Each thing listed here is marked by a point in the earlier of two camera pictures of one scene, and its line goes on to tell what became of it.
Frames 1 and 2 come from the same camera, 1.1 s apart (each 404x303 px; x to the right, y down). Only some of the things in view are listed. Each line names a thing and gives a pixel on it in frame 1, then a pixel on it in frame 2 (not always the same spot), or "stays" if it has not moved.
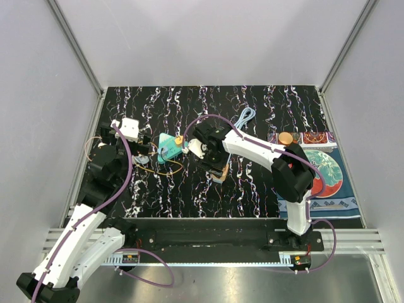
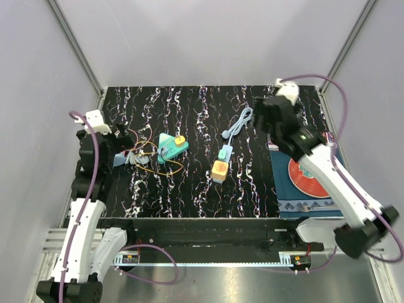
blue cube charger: x=164 y=151 stays
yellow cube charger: x=178 y=139 stays
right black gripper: x=219 y=167 → x=259 y=110
